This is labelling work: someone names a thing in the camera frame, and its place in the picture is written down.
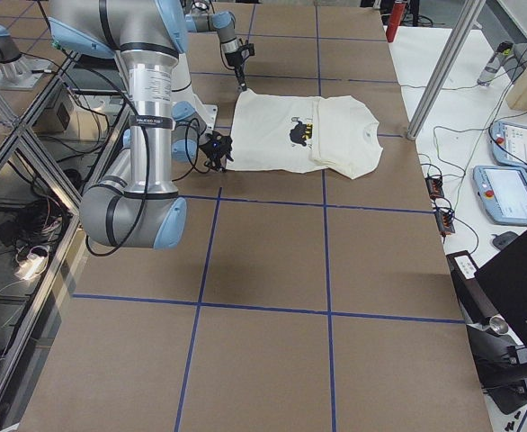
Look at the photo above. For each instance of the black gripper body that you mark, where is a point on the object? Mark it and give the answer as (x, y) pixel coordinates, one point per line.
(221, 152)
(236, 61)

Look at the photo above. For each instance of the cream long-sleeve cat shirt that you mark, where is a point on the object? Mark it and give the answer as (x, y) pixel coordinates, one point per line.
(301, 134)

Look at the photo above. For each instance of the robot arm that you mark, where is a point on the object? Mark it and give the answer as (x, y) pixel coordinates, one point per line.
(222, 23)
(136, 203)

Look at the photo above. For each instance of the red cylinder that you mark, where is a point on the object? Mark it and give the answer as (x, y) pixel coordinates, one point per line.
(395, 19)

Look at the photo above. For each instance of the near blue teach pendant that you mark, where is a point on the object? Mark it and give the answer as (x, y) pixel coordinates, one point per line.
(503, 193)

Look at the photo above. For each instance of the blue teach pendant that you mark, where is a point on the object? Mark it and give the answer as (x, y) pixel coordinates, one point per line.
(509, 144)
(503, 193)

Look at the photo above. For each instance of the black computer mouse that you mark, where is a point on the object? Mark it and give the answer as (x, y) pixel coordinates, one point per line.
(502, 240)

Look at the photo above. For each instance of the far blue teach pendant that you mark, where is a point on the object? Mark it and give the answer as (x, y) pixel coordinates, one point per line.
(509, 144)

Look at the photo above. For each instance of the black laptop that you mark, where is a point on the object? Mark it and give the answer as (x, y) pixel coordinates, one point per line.
(503, 279)

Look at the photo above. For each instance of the aluminium frame post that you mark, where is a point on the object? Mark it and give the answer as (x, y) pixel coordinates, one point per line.
(460, 32)

